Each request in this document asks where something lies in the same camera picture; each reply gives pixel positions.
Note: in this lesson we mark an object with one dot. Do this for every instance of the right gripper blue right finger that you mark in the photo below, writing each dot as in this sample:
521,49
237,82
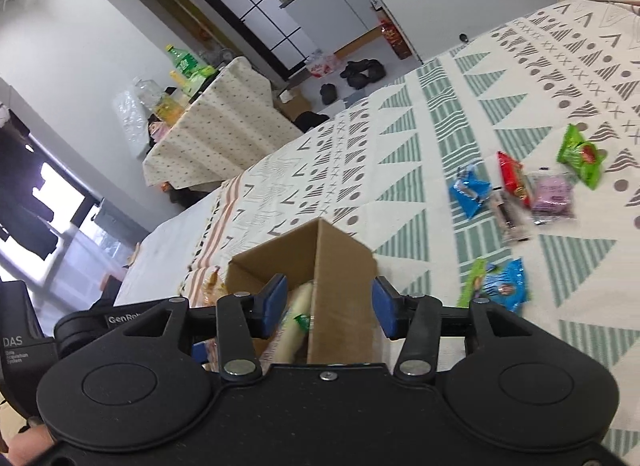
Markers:
417,321

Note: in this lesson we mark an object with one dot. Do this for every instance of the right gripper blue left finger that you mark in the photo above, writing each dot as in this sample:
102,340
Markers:
243,317

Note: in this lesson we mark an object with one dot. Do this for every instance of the cream bread packet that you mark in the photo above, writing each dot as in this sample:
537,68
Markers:
292,332

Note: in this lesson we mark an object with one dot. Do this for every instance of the blue cartoon snack packet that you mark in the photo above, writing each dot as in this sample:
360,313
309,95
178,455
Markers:
505,284

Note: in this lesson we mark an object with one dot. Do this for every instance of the brown stick snack packet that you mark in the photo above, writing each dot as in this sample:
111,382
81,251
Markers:
509,223

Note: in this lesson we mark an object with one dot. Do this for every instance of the red snack packet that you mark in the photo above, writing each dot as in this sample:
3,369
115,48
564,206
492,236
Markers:
513,179

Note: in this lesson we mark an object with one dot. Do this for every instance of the purple bun packet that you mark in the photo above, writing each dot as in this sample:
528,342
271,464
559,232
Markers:
552,196

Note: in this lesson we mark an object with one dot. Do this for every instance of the green snack bag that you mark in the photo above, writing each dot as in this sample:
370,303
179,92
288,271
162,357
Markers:
582,156

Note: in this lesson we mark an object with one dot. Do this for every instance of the person's left hand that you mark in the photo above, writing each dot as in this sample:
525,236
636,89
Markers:
23,448

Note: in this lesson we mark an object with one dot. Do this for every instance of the brown cardboard box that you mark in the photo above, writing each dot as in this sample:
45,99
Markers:
343,327

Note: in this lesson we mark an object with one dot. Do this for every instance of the patterned bed blanket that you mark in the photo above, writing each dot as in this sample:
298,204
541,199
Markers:
381,171

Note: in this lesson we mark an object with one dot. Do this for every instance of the dotted cream tablecloth table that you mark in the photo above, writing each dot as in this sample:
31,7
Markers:
229,128

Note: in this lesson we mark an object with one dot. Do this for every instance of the yellow oil bottle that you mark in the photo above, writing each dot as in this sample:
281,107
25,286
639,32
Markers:
155,99

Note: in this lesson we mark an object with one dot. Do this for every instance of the cardboard box on floor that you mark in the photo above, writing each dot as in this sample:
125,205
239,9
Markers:
291,103

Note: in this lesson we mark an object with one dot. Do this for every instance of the single black slipper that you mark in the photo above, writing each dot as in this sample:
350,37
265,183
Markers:
328,93

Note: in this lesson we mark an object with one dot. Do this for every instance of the black slippers pile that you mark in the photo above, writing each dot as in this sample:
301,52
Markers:
359,74

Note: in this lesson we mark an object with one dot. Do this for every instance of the green soda bottle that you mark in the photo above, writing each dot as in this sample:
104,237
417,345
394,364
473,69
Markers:
186,63

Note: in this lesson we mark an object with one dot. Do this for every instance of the red white plastic bag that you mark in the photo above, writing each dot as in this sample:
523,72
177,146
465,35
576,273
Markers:
320,64

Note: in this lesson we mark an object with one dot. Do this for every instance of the red oil bottle on floor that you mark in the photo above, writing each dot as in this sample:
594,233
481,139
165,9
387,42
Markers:
395,39

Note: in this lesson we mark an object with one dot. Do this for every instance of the white kitchen cabinet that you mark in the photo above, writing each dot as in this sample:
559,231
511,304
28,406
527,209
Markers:
329,25

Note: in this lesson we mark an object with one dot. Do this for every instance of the black framed glass door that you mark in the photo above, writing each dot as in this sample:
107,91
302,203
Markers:
270,30

